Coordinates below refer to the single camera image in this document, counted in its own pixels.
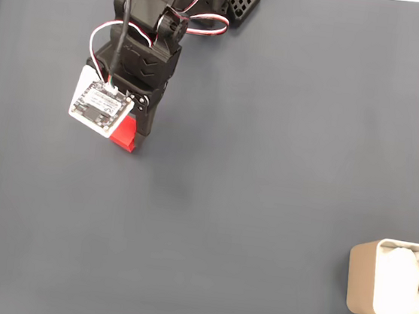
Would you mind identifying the red cube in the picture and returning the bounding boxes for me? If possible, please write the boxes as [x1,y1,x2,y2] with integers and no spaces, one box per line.
[108,112,139,154]

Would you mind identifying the beige rounded metal box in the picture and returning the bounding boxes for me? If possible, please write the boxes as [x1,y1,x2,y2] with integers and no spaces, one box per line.
[342,235,419,314]

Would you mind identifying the dark blue table mat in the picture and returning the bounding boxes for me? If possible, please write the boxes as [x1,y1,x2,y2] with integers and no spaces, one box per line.
[0,0,419,314]

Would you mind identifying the white crumpled tissue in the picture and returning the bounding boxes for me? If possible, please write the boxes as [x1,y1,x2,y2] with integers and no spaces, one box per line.
[372,243,419,314]

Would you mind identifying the white camera circuit board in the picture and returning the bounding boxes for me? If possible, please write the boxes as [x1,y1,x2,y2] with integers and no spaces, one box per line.
[65,63,139,141]

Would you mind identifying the red white black servo cable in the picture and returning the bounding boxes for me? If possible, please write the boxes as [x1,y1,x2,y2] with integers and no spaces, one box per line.
[84,17,156,89]
[169,0,238,40]

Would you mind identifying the black camera cable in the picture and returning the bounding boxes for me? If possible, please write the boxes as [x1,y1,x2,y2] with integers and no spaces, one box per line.
[108,0,134,82]

